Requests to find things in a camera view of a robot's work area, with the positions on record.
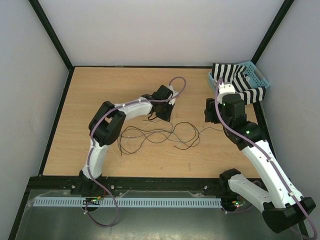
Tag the black white striped cloth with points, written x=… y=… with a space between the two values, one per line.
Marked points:
x=252 y=95

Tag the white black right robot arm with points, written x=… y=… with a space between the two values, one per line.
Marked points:
x=282 y=205

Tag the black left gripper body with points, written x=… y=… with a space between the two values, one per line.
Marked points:
x=164 y=112

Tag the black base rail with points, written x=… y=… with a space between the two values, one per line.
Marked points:
x=117 y=185

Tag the white slotted cable duct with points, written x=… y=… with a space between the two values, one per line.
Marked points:
x=131 y=202

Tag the grey metal front plate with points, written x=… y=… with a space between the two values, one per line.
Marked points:
x=128 y=223

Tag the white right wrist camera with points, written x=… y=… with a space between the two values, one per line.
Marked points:
x=223 y=90

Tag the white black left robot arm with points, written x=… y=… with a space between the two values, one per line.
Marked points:
x=106 y=126

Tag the light blue perforated basket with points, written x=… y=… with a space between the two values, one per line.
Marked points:
x=243 y=76

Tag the black cage frame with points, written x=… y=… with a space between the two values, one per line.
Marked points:
x=50 y=32

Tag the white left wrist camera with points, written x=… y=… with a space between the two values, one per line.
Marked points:
x=172 y=97

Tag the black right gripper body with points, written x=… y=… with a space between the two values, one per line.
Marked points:
x=211 y=106

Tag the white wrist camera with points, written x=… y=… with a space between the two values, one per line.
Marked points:
x=223 y=90
x=172 y=97

